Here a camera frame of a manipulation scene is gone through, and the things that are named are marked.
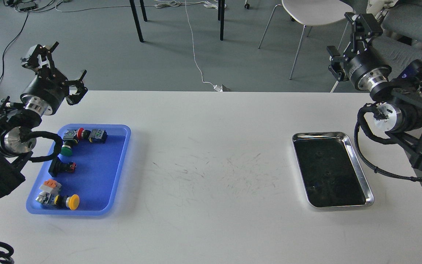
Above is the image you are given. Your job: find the green push button switch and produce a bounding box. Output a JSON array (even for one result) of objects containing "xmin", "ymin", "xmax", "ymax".
[{"xmin": 60, "ymin": 129, "xmax": 79, "ymax": 157}]

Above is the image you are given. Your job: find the black table leg left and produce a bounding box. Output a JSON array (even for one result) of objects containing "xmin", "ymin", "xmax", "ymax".
[{"xmin": 129, "ymin": 0, "xmax": 148, "ymax": 43}]

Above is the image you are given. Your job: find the black power strip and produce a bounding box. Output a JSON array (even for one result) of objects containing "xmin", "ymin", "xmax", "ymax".
[{"xmin": 15, "ymin": 1, "xmax": 37, "ymax": 12}]

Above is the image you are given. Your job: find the white chair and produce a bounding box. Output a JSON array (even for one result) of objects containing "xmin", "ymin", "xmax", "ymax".
[{"xmin": 258, "ymin": 0, "xmax": 353, "ymax": 80}]

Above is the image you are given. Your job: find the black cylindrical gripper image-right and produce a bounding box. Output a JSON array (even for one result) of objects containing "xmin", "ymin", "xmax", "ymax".
[{"xmin": 326, "ymin": 12, "xmax": 392, "ymax": 91}]

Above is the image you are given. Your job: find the grey padded chair near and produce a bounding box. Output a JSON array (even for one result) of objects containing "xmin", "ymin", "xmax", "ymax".
[{"xmin": 365, "ymin": 35, "xmax": 422, "ymax": 76}]

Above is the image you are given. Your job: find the grey padded chair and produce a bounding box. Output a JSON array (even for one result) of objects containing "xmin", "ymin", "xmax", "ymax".
[
  {"xmin": 365, "ymin": 35, "xmax": 422, "ymax": 76},
  {"xmin": 382, "ymin": 0, "xmax": 422, "ymax": 42}
]

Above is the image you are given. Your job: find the black table leg right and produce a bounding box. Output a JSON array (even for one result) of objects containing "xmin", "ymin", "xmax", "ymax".
[{"xmin": 218, "ymin": 0, "xmax": 226, "ymax": 41}]

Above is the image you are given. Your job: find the black floor cable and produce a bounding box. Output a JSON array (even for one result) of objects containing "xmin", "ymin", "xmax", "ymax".
[{"xmin": 0, "ymin": 0, "xmax": 65, "ymax": 105}]

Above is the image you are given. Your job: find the black table leg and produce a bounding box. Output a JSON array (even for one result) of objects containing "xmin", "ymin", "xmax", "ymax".
[
  {"xmin": 129, "ymin": 0, "xmax": 148, "ymax": 43},
  {"xmin": 218, "ymin": 0, "xmax": 226, "ymax": 41}
]

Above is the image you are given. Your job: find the silver metal tray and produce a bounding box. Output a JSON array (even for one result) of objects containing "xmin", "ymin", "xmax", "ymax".
[{"xmin": 292, "ymin": 132, "xmax": 374, "ymax": 210}]

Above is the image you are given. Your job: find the yellow push button switch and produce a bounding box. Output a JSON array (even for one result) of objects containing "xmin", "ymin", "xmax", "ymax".
[{"xmin": 35, "ymin": 193, "xmax": 80, "ymax": 210}]

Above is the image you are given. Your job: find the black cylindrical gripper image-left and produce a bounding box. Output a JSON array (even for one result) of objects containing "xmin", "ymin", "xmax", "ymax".
[{"xmin": 21, "ymin": 42, "xmax": 88, "ymax": 116}]

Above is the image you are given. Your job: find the blue plastic tray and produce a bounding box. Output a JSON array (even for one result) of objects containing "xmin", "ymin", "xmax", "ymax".
[{"xmin": 26, "ymin": 124, "xmax": 131, "ymax": 216}]

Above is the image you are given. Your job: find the grey green contact block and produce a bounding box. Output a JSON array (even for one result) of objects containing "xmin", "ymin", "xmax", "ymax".
[{"xmin": 88, "ymin": 129, "xmax": 108, "ymax": 144}]

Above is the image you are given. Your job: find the grey padded chair far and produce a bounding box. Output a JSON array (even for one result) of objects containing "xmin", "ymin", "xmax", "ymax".
[{"xmin": 382, "ymin": 0, "xmax": 422, "ymax": 42}]

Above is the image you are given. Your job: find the orange white contact block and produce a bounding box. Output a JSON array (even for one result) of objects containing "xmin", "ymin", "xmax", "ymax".
[{"xmin": 39, "ymin": 179, "xmax": 62, "ymax": 195}]

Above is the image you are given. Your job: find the white power adapter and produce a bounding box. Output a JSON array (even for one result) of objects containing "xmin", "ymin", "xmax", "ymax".
[{"xmin": 213, "ymin": 85, "xmax": 231, "ymax": 92}]

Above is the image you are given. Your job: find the red push button switch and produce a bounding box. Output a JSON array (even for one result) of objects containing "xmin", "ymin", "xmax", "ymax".
[{"xmin": 76, "ymin": 128, "xmax": 92, "ymax": 140}]

